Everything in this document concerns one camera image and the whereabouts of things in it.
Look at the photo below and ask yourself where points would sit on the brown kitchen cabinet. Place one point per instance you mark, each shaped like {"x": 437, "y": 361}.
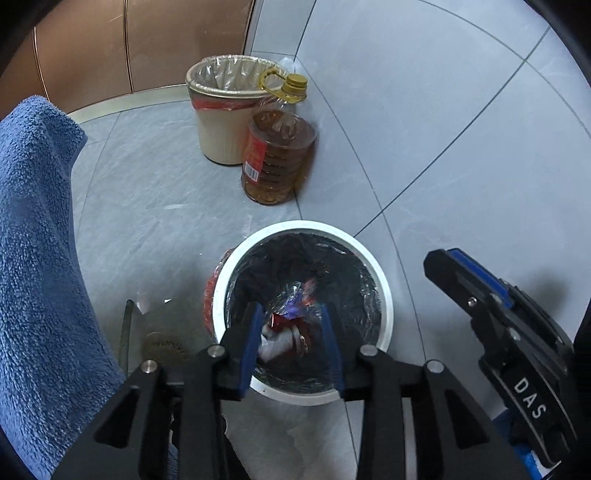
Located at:
{"x": 138, "y": 41}

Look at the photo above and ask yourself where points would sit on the round floor drain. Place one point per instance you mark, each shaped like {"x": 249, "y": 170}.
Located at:
{"x": 161, "y": 344}

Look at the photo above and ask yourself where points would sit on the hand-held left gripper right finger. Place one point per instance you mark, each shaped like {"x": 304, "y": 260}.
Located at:
{"x": 333, "y": 346}

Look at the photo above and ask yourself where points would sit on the red foil wrapper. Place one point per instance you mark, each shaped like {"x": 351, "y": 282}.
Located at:
{"x": 302, "y": 334}

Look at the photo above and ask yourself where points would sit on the person's right hand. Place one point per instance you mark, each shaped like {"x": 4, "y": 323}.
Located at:
{"x": 505, "y": 427}

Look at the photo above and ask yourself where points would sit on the crumpled white tissue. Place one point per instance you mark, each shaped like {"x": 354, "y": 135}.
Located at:
{"x": 277, "y": 344}

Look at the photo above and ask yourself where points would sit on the cooking oil bottle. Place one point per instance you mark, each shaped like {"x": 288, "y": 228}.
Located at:
{"x": 277, "y": 161}

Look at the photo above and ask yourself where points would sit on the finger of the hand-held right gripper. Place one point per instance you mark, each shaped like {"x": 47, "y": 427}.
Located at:
{"x": 485, "y": 277}
{"x": 450, "y": 277}

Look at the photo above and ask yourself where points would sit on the blue terry towel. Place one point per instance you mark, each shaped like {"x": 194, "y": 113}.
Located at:
{"x": 37, "y": 277}

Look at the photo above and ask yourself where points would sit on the clear plastic wrapper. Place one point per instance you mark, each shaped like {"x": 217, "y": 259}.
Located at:
{"x": 300, "y": 295}

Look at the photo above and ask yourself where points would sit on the white bin with black liner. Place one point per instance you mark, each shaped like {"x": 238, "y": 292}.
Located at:
{"x": 258, "y": 277}

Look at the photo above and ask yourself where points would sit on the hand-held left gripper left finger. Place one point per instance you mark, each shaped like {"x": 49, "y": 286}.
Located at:
{"x": 251, "y": 341}

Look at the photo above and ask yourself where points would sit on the beige bin with clear liner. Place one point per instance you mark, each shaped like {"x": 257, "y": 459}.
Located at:
{"x": 217, "y": 134}

